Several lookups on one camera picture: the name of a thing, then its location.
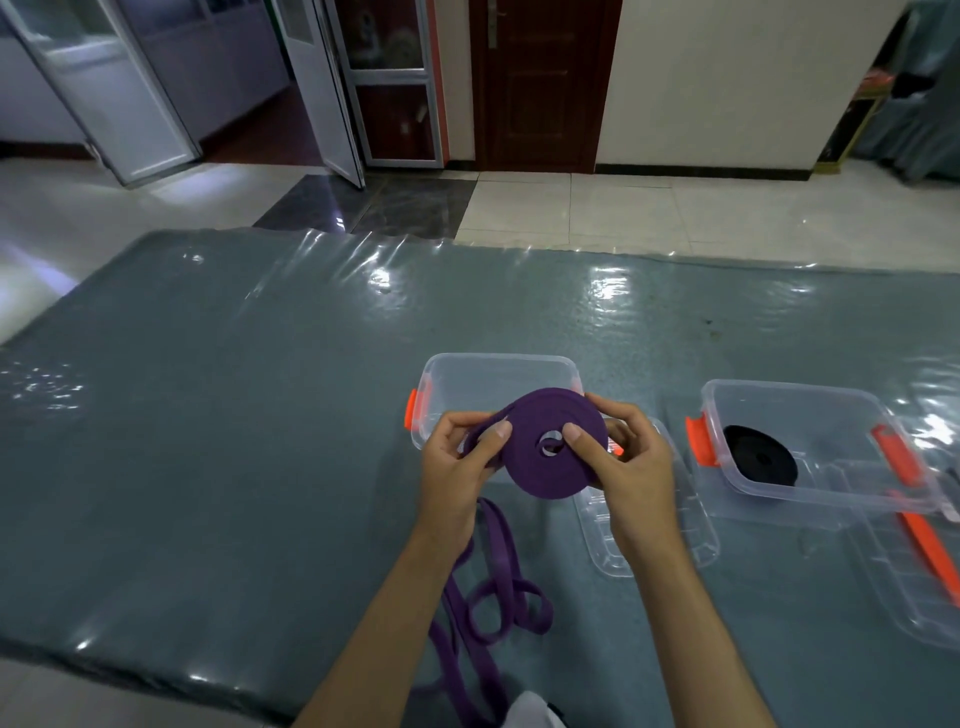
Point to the dark brown wooden door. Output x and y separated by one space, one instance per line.
544 82

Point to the teal curtain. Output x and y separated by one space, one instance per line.
926 82

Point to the white framed glass door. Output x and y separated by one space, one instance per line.
394 82
112 82
319 82

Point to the small clear plastic box lid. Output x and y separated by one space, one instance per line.
690 525

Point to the yellow framed stand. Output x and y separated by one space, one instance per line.
847 127

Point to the person's left forearm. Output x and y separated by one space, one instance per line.
397 622

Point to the person's right thumb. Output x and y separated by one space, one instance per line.
589 450

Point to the clear plastic box, black roll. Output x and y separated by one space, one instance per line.
817 420

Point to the empty clear plastic storage box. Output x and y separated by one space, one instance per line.
487 379

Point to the clear lid with orange latch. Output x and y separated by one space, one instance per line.
915 570

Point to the person's white garment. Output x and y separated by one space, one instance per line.
534 711

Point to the teal tablecloth with clear cover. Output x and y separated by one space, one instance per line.
225 450

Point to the person's left thumb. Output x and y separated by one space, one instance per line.
495 442

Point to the person's left hand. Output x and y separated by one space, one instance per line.
446 480

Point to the person's right hand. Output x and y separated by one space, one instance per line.
637 487

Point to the person's right forearm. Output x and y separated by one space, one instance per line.
690 637

